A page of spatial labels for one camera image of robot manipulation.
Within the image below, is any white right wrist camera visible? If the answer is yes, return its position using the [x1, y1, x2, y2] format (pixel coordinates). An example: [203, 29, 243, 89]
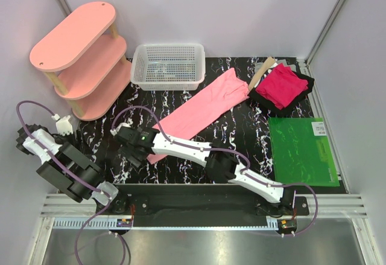
[110, 123, 132, 136]

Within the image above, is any green cutting mat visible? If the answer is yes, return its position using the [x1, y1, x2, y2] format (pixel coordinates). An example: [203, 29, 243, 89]
[268, 118, 339, 187]

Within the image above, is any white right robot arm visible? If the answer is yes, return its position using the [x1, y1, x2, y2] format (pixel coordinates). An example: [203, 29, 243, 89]
[110, 124, 296, 217]

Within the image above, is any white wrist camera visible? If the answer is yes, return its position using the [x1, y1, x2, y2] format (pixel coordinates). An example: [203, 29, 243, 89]
[51, 113, 74, 136]
[110, 123, 132, 136]

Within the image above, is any white plastic mesh basket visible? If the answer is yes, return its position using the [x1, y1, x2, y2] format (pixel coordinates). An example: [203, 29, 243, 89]
[130, 43, 206, 91]

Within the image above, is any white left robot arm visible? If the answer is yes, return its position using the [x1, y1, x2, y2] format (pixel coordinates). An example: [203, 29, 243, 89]
[16, 124, 130, 214]

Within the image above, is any light pink t-shirt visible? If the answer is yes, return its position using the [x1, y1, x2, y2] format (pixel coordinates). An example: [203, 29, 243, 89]
[146, 67, 251, 165]

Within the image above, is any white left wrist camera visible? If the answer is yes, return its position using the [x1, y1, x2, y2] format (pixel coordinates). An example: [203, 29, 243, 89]
[51, 113, 74, 136]

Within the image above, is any magenta folded t-shirt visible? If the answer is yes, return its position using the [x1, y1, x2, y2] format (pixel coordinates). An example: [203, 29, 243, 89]
[255, 63, 308, 110]

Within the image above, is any pink three-tier wooden shelf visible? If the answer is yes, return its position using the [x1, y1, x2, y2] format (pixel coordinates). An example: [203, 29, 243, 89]
[30, 1, 131, 121]

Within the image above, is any beige folded cloth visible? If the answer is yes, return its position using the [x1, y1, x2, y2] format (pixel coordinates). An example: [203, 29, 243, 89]
[248, 57, 276, 91]

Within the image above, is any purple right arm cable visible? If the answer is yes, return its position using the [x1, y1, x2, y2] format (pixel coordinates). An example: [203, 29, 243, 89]
[110, 105, 319, 237]

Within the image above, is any white slotted cable duct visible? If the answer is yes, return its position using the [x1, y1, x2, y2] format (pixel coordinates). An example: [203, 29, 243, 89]
[52, 217, 133, 230]

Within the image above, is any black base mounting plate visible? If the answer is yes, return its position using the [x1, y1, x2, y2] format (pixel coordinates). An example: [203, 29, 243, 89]
[106, 184, 309, 228]

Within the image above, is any grey cloth piece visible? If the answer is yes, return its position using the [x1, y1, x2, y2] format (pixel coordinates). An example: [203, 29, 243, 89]
[255, 62, 267, 72]

